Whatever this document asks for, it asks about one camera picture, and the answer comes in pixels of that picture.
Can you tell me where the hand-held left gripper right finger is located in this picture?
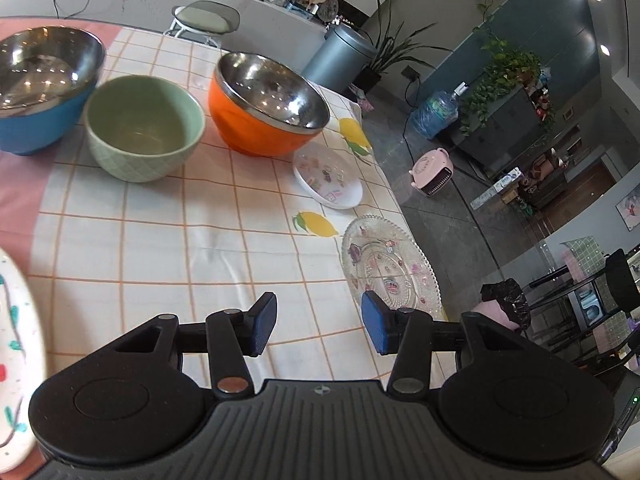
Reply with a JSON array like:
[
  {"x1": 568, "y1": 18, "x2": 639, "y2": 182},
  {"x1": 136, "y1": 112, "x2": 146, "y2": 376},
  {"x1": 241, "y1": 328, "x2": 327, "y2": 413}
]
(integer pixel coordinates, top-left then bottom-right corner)
[{"x1": 361, "y1": 291, "x2": 543, "y2": 395}]

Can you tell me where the pink space heater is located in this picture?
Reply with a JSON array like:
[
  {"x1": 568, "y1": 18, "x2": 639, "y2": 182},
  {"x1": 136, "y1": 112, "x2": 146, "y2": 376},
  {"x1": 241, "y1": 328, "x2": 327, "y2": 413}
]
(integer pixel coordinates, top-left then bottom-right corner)
[{"x1": 409, "y1": 147, "x2": 456, "y2": 197}]

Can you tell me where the white speckled plate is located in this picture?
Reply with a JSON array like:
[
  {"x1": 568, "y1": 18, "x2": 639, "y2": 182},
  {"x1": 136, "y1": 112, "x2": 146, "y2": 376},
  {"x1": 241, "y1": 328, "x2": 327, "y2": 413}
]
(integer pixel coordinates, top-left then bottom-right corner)
[{"x1": 0, "y1": 247, "x2": 48, "y2": 468}]

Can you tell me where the black plastic bag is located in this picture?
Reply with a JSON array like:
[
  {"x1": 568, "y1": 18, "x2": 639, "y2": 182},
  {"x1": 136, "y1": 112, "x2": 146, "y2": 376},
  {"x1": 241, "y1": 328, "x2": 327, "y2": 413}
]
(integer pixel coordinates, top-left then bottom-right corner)
[{"x1": 480, "y1": 282, "x2": 531, "y2": 331}]

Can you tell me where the dark cabinet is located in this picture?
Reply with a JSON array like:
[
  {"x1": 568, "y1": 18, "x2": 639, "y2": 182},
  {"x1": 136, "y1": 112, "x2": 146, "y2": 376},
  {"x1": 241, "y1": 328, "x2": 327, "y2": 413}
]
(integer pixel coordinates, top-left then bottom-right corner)
[{"x1": 450, "y1": 85, "x2": 551, "y2": 176}]

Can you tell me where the grey round trash can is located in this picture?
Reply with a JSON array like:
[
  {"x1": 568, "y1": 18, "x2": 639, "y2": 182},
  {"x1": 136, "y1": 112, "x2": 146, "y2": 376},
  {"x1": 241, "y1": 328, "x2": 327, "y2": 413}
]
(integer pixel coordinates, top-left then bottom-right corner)
[{"x1": 301, "y1": 24, "x2": 378, "y2": 91}]

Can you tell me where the white rolling stool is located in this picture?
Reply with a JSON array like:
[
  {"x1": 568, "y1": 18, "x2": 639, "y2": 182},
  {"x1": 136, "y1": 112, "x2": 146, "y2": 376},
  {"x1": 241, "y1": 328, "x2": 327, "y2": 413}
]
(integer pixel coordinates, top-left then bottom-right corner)
[{"x1": 165, "y1": 1, "x2": 241, "y2": 48}]

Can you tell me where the green ceramic bowl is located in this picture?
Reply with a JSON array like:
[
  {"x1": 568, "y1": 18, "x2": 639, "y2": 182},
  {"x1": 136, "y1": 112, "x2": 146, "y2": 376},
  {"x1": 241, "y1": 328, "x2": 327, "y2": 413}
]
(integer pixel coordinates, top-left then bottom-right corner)
[{"x1": 82, "y1": 75, "x2": 207, "y2": 183}]

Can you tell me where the unframed wall picture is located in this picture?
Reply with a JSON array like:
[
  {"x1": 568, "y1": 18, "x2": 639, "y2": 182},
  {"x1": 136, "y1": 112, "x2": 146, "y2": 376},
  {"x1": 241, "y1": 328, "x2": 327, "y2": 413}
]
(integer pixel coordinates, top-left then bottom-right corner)
[{"x1": 617, "y1": 195, "x2": 640, "y2": 233}]

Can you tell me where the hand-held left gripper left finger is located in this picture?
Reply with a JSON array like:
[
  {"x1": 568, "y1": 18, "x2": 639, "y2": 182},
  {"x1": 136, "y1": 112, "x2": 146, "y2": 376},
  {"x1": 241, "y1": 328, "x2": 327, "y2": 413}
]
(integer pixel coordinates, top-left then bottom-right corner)
[{"x1": 102, "y1": 291, "x2": 279, "y2": 395}]

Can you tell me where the green ivy plant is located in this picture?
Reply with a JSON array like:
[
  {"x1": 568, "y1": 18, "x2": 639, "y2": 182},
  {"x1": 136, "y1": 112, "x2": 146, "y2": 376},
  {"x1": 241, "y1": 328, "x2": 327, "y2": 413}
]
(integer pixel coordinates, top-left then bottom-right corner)
[{"x1": 457, "y1": 25, "x2": 543, "y2": 136}]

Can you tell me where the small white printed plate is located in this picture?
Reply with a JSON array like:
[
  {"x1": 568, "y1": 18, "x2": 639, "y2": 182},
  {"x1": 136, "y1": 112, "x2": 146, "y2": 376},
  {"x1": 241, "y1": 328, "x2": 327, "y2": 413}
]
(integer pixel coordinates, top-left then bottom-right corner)
[{"x1": 292, "y1": 142, "x2": 364, "y2": 209}]

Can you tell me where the orange steel bowl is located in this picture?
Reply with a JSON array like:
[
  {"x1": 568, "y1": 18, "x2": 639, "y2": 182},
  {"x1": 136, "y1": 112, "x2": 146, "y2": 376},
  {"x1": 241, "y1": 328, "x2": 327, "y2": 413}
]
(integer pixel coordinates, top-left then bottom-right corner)
[{"x1": 207, "y1": 52, "x2": 331, "y2": 157}]

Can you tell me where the long-leaf potted plant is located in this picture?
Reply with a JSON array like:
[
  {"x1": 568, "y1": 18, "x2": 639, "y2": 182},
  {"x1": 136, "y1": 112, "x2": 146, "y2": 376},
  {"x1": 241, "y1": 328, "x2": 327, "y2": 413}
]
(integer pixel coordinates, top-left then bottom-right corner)
[{"x1": 350, "y1": 0, "x2": 451, "y2": 93}]

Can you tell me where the blue steel bowl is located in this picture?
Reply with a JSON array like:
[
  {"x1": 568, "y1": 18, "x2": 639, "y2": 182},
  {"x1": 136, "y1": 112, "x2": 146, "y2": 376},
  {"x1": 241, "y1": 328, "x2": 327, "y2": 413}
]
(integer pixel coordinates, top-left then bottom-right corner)
[{"x1": 0, "y1": 26, "x2": 107, "y2": 156}]

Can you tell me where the pink and white checked tablecloth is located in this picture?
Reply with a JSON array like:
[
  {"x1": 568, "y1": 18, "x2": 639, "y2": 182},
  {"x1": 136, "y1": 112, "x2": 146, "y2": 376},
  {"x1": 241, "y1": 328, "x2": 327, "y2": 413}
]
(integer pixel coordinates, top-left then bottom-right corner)
[{"x1": 0, "y1": 17, "x2": 451, "y2": 396}]

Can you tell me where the clear glass plate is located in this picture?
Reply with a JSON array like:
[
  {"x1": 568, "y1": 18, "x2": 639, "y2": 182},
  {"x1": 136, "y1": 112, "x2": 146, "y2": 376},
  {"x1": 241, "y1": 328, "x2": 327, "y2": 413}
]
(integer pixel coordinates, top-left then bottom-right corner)
[{"x1": 341, "y1": 215, "x2": 441, "y2": 318}]

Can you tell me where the blue water bottle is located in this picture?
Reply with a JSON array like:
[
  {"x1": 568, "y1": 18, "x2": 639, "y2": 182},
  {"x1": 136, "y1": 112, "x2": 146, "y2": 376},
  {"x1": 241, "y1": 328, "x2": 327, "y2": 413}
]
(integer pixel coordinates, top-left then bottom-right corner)
[{"x1": 409, "y1": 82, "x2": 471, "y2": 141}]

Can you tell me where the white power strip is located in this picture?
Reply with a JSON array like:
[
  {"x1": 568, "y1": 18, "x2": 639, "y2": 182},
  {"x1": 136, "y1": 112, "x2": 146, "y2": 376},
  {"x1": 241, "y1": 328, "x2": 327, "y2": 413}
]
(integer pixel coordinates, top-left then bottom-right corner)
[{"x1": 470, "y1": 167, "x2": 523, "y2": 211}]

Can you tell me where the patterned gift bag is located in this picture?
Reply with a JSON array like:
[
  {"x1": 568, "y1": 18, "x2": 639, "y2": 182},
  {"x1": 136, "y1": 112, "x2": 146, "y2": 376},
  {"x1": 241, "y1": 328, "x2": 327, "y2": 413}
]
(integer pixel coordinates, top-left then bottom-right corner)
[{"x1": 350, "y1": 85, "x2": 376, "y2": 113}]

